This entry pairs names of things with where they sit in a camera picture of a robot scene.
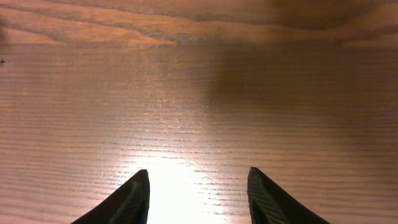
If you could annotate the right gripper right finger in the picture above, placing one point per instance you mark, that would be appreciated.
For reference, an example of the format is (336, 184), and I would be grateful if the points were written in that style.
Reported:
(271, 204)

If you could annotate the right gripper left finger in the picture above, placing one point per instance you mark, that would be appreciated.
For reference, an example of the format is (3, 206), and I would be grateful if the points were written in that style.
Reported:
(129, 204)

